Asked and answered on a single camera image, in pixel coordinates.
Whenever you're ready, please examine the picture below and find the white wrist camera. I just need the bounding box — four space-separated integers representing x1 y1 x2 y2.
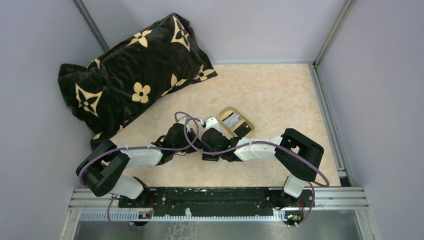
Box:
201 116 222 134
176 115 192 129

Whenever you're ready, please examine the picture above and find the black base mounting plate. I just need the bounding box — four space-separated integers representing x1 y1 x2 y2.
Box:
118 187 313 219

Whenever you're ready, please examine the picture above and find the beige oval card holder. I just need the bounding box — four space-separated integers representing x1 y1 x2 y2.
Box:
218 106 255 138

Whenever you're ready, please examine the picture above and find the black floral pillow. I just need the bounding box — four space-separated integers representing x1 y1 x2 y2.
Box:
58 13 217 149

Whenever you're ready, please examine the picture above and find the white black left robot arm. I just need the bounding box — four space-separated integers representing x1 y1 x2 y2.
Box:
75 123 204 200

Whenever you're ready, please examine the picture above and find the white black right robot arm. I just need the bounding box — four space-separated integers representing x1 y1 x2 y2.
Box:
200 128 325 200

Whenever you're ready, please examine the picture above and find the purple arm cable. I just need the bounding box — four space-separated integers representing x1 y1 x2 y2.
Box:
183 117 330 228
77 111 201 230

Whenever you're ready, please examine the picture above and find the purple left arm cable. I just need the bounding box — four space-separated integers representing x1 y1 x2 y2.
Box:
77 111 201 230

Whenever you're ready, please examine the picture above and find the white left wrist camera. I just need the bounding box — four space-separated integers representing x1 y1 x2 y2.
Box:
176 115 192 129

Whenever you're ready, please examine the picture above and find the aluminium right side rail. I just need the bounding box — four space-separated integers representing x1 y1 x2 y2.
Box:
308 62 353 187

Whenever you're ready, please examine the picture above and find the aluminium frame rail front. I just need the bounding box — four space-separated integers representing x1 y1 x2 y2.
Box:
68 187 369 222

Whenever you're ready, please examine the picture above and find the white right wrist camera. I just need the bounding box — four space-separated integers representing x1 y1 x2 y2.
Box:
201 116 222 134

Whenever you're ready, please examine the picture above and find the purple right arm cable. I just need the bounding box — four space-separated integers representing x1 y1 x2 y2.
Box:
183 117 330 228

